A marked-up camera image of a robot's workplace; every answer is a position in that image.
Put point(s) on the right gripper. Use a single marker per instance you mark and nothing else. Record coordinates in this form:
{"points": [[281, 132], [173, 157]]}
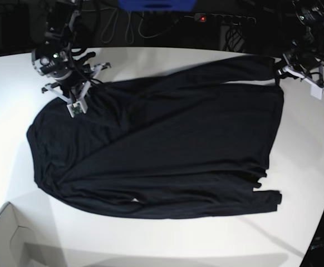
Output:
{"points": [[73, 87]]}

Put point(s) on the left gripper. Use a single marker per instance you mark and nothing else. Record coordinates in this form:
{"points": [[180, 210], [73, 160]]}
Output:
{"points": [[305, 67]]}

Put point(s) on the black t-shirt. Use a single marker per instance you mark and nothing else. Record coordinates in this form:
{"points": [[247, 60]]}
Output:
{"points": [[194, 143]]}

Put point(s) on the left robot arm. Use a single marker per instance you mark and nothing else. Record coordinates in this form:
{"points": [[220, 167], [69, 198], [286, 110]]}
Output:
{"points": [[310, 15]]}

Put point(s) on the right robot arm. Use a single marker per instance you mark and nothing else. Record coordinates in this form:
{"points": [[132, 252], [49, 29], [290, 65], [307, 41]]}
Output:
{"points": [[63, 57]]}

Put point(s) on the blue plastic bin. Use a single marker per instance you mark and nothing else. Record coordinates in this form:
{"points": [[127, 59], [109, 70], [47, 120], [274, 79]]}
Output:
{"points": [[157, 5]]}

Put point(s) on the black power strip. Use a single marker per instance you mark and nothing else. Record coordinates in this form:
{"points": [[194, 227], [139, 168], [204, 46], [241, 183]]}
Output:
{"points": [[227, 19]]}

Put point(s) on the white cardboard box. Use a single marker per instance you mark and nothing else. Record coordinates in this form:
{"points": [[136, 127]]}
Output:
{"points": [[14, 239]]}

